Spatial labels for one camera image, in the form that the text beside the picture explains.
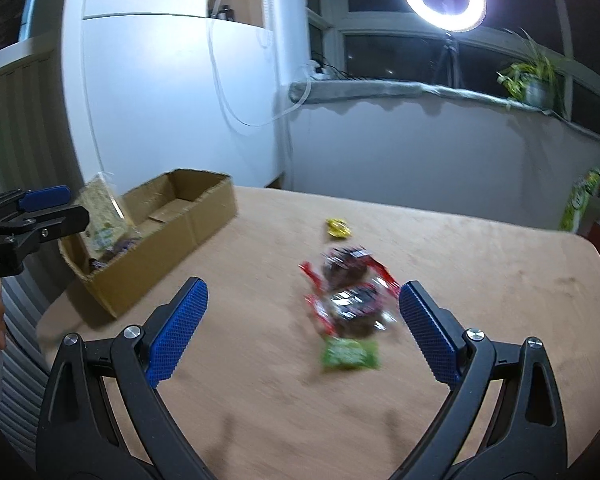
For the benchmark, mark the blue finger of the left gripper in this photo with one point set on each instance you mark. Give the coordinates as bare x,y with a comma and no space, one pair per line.
26,234
33,200

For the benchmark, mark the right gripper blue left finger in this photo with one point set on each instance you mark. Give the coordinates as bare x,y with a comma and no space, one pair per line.
78,436

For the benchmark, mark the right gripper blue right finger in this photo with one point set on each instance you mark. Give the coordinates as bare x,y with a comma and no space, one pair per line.
526,436

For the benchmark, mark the bagged sliced bread loaf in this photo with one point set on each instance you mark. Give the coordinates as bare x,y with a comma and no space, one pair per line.
109,220

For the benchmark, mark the green snack packet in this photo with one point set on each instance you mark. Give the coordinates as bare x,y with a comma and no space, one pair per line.
350,354

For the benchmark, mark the red clear snack packet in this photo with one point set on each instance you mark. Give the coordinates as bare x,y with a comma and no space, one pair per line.
357,312
344,267

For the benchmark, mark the brown Snickers bar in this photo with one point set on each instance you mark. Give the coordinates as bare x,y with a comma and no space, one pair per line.
121,247

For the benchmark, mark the open cardboard box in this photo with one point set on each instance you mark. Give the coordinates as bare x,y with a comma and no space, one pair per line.
173,214

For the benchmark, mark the green white carton box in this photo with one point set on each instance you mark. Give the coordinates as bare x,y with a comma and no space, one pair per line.
580,195

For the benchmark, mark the yellow wrapped candy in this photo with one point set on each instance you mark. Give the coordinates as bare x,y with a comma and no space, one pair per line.
338,229

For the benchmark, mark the grey windowsill cloth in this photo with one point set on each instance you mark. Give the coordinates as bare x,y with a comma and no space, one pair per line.
334,91

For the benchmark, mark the white power strip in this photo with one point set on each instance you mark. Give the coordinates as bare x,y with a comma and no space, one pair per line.
318,71

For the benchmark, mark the potted spider plant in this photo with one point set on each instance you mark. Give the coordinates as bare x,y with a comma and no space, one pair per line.
534,80

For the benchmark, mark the black tripod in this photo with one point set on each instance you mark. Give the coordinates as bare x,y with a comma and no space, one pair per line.
447,70

